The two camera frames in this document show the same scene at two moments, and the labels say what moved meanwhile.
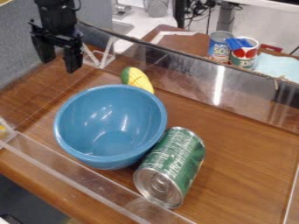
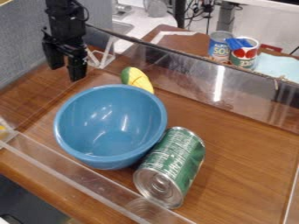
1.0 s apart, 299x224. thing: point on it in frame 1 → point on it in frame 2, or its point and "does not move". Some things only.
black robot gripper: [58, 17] → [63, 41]
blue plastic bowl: [110, 124] does not move
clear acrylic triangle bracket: [100, 59] does not move
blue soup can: [219, 49] does not move
